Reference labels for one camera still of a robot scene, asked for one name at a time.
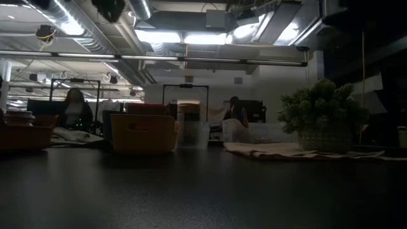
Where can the person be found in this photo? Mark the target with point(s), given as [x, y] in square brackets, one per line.
[237, 109]
[74, 109]

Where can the beige cloth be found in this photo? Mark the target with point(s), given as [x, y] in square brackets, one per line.
[280, 151]

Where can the translucent white plastic bin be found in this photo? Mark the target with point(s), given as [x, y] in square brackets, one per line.
[194, 136]

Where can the pale green object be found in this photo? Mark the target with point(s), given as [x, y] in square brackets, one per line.
[402, 136]

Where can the artificial green potted plant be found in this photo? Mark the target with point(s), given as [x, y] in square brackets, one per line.
[321, 108]

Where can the stack of grey trays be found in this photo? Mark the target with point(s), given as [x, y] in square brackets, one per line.
[19, 117]

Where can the white waffle cloth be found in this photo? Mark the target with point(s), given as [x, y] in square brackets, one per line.
[74, 135]

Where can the coral plastic bin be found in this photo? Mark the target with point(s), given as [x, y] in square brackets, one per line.
[25, 136]

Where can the small yellow plastic bin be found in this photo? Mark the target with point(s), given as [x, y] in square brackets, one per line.
[159, 136]

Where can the black monitor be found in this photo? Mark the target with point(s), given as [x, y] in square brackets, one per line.
[256, 109]
[44, 108]

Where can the black metal frame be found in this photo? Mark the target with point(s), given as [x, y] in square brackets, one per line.
[186, 85]
[76, 80]

